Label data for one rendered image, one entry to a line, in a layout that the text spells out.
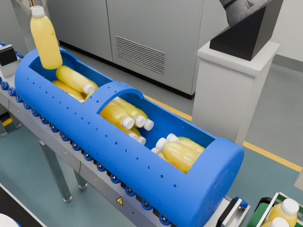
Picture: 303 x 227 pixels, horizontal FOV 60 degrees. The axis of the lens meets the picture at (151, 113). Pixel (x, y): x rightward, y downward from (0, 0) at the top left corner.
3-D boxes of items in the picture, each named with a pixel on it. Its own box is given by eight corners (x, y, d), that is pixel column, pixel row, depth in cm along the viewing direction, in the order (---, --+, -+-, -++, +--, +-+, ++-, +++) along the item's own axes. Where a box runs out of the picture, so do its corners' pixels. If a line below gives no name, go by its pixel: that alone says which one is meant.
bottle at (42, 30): (38, 69, 90) (20, 15, 78) (49, 60, 95) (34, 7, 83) (57, 71, 89) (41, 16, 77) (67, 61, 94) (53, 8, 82)
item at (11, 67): (20, 68, 151) (10, 43, 141) (23, 71, 149) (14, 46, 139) (2, 75, 146) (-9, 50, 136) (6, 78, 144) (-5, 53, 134)
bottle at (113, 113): (82, 95, 91) (119, 119, 82) (98, 86, 95) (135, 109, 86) (84, 111, 95) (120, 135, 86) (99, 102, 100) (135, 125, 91)
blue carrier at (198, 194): (80, 82, 133) (60, 32, 112) (237, 179, 90) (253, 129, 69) (32, 116, 121) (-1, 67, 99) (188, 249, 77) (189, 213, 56)
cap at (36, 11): (28, 14, 79) (26, 8, 78) (35, 10, 82) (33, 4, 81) (39, 15, 78) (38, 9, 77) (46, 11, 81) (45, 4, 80)
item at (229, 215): (226, 215, 86) (234, 194, 77) (233, 220, 84) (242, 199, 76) (210, 238, 80) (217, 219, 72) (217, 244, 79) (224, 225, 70)
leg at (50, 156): (68, 193, 195) (46, 135, 153) (73, 198, 192) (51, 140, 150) (61, 199, 192) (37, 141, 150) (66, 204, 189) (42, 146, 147)
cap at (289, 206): (297, 216, 69) (300, 213, 68) (282, 211, 70) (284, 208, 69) (296, 203, 72) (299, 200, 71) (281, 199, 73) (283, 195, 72)
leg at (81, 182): (84, 181, 203) (66, 123, 161) (88, 186, 200) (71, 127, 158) (77, 186, 199) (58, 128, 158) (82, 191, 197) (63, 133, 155)
